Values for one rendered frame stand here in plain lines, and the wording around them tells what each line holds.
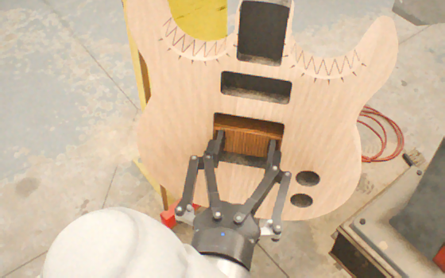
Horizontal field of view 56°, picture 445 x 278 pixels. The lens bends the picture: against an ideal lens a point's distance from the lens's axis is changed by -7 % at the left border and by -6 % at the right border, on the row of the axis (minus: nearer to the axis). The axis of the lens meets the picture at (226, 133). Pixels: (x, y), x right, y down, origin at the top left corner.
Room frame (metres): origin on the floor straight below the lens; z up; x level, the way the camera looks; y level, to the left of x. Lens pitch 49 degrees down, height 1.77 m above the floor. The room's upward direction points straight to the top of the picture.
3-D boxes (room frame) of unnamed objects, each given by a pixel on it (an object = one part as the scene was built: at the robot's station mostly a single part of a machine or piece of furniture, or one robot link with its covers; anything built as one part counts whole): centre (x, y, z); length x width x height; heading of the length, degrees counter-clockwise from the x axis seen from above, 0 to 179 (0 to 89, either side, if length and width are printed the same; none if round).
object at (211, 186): (0.33, 0.02, 1.29); 0.11 x 0.01 x 0.04; 10
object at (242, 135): (0.43, -0.03, 1.28); 0.10 x 0.03 x 0.05; 79
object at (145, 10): (0.48, 0.08, 1.46); 0.07 x 0.04 x 0.10; 79
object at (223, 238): (0.26, 0.00, 1.29); 0.09 x 0.08 x 0.07; 169
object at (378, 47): (0.42, -0.17, 1.44); 0.07 x 0.04 x 0.09; 79
